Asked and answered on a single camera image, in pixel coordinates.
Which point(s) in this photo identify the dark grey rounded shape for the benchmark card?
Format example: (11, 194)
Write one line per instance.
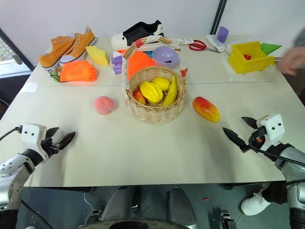
(119, 205)
(181, 207)

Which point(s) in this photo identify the small red yellow mango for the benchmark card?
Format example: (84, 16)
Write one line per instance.
(138, 96)

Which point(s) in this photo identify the small red pieces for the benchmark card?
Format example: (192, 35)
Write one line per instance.
(247, 56)

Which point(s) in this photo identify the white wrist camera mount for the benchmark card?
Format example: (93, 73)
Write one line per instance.
(32, 136)
(274, 128)

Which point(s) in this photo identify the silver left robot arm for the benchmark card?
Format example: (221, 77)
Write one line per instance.
(12, 167)

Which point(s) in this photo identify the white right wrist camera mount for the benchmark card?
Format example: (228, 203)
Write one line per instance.
(274, 128)

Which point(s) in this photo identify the yellow banana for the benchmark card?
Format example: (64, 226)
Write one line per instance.
(172, 93)

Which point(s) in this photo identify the yellow plastic box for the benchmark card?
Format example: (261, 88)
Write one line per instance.
(247, 65)

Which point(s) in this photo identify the purple cup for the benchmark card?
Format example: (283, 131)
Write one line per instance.
(223, 34)

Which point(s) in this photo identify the orange mesh bag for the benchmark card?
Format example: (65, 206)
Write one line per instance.
(77, 71)

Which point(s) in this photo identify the black vertical post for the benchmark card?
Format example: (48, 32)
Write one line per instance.
(218, 16)

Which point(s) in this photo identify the pink peach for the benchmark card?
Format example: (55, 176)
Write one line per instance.
(104, 105)

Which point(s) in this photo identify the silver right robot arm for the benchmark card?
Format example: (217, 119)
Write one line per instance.
(293, 171)

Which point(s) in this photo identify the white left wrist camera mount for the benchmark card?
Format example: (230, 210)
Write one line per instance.
(32, 136)

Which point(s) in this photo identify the white toothpaste tube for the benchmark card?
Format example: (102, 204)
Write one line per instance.
(215, 42)

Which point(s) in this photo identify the person's bare hand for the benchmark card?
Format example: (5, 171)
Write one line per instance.
(290, 62)

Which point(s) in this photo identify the yellow starfruit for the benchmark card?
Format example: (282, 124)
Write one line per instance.
(151, 91)

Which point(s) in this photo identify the white shoe of person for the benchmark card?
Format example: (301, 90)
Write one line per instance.
(253, 205)

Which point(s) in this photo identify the green cone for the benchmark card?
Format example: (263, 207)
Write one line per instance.
(269, 47)

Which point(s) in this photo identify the purple plastic bowl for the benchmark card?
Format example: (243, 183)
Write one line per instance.
(165, 56)

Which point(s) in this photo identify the bright orange cloth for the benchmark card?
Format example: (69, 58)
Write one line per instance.
(140, 62)

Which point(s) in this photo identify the white paper slip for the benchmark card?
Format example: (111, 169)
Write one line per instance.
(29, 87)

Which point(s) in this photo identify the white cloth mat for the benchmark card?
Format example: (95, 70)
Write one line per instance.
(228, 71)

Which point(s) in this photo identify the white and black sneaker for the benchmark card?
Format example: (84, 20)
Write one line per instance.
(137, 35)

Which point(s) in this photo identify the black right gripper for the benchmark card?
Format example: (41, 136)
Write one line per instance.
(257, 138)

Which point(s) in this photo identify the orange canvas sneaker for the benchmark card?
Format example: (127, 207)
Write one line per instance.
(79, 44)
(56, 51)

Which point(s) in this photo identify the grey sleeve of person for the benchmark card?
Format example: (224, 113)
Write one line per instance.
(300, 38)

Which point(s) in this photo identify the yellow sponge block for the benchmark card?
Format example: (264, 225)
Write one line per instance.
(97, 55)

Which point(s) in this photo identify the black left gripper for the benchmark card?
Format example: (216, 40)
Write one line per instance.
(51, 146)

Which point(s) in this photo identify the large red yellow mango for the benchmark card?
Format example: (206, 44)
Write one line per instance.
(206, 109)

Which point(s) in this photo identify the white printed tube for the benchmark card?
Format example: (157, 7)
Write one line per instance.
(181, 41)

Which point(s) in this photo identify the yellow lemon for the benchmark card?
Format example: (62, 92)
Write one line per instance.
(162, 83)

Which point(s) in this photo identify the purple white block stack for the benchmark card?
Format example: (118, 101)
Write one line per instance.
(116, 63)

